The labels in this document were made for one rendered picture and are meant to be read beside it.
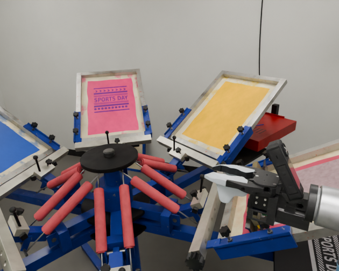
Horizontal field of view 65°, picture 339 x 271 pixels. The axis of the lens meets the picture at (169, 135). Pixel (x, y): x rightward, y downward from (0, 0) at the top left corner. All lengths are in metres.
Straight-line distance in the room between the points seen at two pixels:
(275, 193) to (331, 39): 2.68
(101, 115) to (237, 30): 1.70
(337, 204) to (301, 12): 2.67
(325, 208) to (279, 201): 0.08
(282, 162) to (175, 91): 2.89
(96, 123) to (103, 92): 0.35
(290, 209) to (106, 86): 2.18
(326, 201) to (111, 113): 1.99
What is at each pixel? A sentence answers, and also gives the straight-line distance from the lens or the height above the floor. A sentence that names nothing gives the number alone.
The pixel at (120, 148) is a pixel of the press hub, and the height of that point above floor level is 1.32.
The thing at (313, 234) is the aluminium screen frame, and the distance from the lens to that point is 1.07.
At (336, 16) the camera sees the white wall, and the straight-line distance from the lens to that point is 3.14.
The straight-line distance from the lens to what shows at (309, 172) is 1.41.
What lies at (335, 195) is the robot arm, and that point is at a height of 1.69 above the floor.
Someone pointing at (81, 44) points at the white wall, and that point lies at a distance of 3.87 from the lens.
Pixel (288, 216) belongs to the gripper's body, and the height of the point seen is 1.63.
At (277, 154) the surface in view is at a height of 1.75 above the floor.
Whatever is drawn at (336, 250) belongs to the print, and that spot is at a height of 0.95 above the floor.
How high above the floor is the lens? 1.98
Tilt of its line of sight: 24 degrees down
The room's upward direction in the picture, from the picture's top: 2 degrees counter-clockwise
